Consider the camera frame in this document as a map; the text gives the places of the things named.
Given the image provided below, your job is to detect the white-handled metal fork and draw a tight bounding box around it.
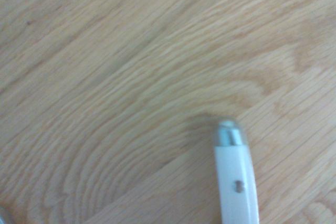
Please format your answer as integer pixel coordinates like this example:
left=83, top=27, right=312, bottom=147
left=0, top=206, right=9, bottom=224

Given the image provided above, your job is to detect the white-handled metal spoon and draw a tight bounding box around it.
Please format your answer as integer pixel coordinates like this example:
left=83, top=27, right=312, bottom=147
left=213, top=115, right=260, bottom=224

